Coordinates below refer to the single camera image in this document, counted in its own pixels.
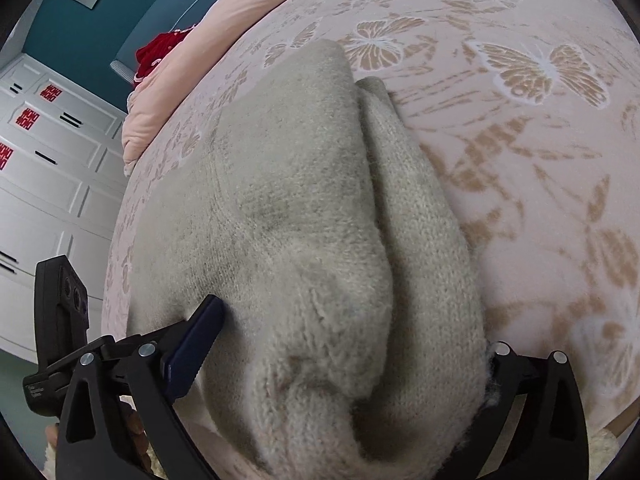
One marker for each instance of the white wardrobe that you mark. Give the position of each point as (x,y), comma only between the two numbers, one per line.
(55,200)

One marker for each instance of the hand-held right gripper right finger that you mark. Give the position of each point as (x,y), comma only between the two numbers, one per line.
(505,377)

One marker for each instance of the beige knit sweater black hearts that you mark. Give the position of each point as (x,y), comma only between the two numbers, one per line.
(310,220)

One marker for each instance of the pink duvet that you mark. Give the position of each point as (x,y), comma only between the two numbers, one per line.
(165,105)

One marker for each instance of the person's left hand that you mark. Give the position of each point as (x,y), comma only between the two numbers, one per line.
(136,432)

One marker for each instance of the red paper decal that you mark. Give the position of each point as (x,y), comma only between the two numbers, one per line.
(5,157)
(50,93)
(27,120)

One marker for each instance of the pink butterfly printed blanket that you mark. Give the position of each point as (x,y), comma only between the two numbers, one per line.
(525,160)

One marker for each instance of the grey headboard side bolster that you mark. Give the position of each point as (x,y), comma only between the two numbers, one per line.
(121,68)

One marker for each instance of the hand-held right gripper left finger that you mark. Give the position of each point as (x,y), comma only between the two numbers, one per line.
(197,347)

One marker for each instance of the blue bed headboard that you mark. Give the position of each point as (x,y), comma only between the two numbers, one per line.
(165,5)

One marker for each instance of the red cloth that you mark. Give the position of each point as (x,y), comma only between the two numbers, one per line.
(160,52)

